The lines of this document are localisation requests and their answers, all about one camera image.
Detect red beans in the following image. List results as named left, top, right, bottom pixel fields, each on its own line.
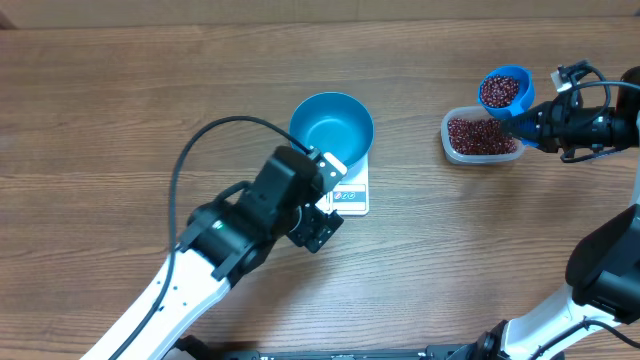
left=447, top=75, right=520, bottom=155

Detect white digital kitchen scale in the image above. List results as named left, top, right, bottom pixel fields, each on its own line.
left=316, top=156, right=370, bottom=216

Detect blue plastic measuring scoop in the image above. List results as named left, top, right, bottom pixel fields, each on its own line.
left=477, top=65, right=535, bottom=154

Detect clear plastic container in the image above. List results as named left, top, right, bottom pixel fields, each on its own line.
left=441, top=106, right=525, bottom=165

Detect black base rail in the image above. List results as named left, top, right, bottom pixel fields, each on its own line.
left=163, top=336, right=490, bottom=360

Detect teal metal bowl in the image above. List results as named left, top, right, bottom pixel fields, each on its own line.
left=289, top=92, right=375, bottom=168

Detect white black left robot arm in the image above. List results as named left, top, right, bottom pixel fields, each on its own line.
left=85, top=146, right=347, bottom=359

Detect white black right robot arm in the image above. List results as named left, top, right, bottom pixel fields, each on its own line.
left=442, top=60, right=639, bottom=360

